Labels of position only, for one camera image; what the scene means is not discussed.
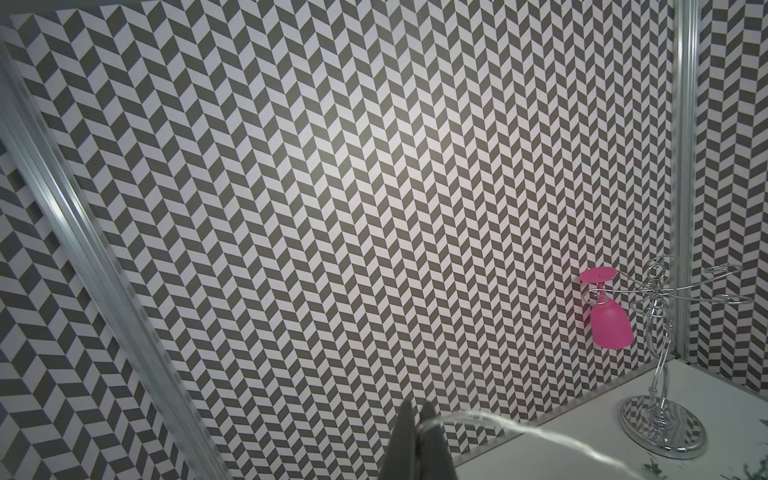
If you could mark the small green christmas tree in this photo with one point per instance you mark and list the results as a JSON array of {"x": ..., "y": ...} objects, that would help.
[{"x": 736, "y": 452}]

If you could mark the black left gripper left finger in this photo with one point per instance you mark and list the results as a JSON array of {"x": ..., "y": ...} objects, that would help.
[{"x": 400, "y": 460}]

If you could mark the chrome wire glass rack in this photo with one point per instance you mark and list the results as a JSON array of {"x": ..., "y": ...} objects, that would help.
[{"x": 654, "y": 421}]

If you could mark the pink plastic wine glass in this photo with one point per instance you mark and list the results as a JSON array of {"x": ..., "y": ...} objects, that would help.
[{"x": 610, "y": 324}]

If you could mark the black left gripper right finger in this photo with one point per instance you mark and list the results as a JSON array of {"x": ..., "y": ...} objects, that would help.
[{"x": 434, "y": 459}]

